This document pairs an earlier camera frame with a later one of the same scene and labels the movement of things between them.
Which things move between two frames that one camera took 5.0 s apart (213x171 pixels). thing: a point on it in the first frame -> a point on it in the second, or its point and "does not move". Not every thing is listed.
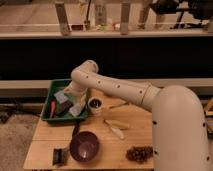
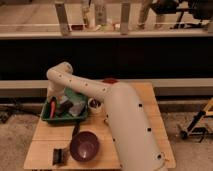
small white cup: [95, 104] does not move
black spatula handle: [75, 129] does not move
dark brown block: [64, 107] does not move
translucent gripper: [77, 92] -> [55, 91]
